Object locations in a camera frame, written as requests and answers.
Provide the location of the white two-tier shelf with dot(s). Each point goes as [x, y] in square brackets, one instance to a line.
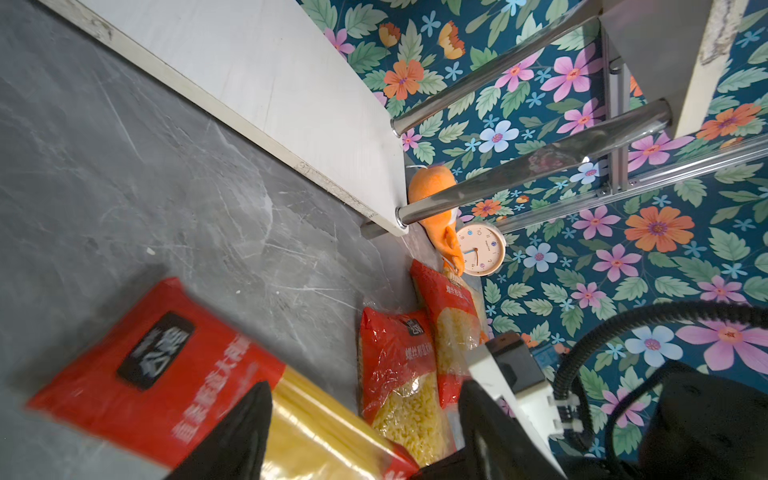
[329, 92]

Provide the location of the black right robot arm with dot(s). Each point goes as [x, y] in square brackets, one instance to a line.
[703, 427]

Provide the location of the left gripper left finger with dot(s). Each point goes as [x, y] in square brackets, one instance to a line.
[235, 449]

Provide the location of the pink round alarm clock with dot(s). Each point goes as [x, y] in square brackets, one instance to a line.
[483, 248]

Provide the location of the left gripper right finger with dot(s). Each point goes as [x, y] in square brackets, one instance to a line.
[496, 445]

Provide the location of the red macaroni bag large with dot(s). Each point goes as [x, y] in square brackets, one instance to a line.
[398, 382]

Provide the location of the red macaroni bag small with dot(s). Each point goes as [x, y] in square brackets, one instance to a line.
[455, 326]

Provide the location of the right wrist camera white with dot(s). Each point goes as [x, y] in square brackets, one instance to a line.
[506, 370]

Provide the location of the red spaghetti pack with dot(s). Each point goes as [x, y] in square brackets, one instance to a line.
[167, 374]

